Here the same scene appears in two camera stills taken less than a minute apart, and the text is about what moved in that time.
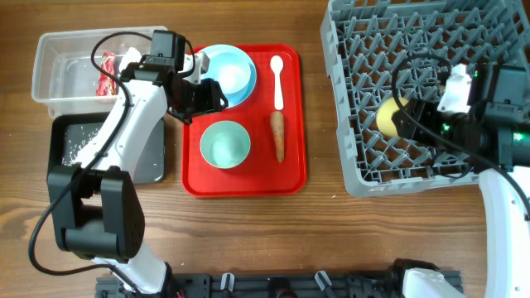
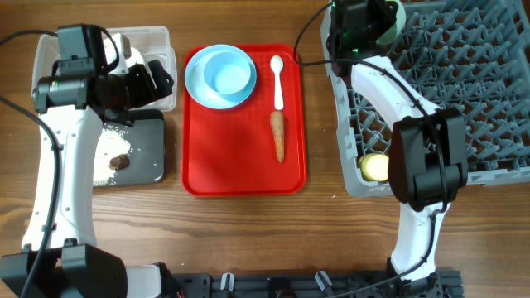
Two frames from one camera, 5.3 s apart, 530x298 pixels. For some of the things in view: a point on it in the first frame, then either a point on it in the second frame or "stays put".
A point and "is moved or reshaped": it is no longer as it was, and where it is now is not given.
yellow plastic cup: [384, 115] is moved or reshaped
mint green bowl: [224, 144] -> [393, 31]
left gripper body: [195, 99] -> [134, 88]
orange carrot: [277, 122] stays put
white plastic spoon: [277, 64] stays put
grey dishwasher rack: [378, 50] stays put
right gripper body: [447, 127] -> [377, 21]
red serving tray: [260, 175] stays put
